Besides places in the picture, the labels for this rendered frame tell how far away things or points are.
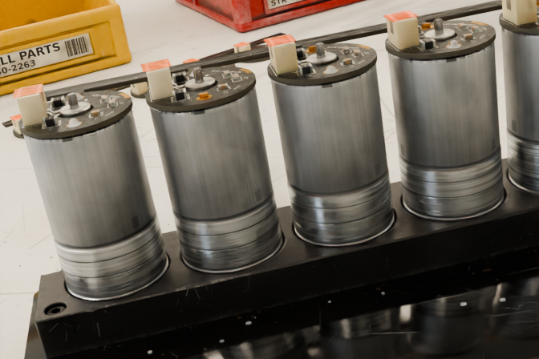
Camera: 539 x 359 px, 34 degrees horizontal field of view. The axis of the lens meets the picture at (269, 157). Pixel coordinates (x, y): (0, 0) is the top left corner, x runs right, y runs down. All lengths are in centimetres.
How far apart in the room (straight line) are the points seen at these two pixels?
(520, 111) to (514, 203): 2
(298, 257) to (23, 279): 10
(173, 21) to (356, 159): 34
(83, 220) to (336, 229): 6
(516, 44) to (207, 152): 8
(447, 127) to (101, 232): 8
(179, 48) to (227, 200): 28
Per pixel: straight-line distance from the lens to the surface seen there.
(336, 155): 20
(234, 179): 19
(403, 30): 20
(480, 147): 21
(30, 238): 29
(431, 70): 20
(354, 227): 20
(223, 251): 20
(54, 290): 21
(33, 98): 19
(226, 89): 19
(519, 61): 21
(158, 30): 52
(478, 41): 20
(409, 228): 21
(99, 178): 19
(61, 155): 19
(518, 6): 21
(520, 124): 22
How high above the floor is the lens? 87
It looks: 23 degrees down
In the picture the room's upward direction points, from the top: 10 degrees counter-clockwise
